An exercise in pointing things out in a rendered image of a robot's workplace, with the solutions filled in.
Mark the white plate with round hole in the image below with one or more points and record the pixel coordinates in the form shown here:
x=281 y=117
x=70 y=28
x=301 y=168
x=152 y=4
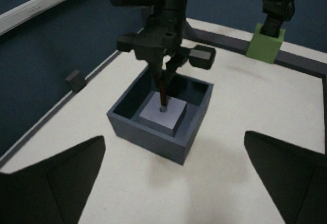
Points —
x=165 y=119

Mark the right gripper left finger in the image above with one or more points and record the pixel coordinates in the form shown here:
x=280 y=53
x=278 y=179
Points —
x=54 y=190

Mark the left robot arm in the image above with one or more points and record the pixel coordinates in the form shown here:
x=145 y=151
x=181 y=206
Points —
x=155 y=42

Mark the brown cylindrical peg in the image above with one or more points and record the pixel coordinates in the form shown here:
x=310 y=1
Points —
x=162 y=92

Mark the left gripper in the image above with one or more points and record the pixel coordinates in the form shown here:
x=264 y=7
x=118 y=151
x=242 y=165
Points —
x=201 y=57

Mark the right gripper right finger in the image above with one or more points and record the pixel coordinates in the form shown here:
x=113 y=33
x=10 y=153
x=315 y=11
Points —
x=295 y=177

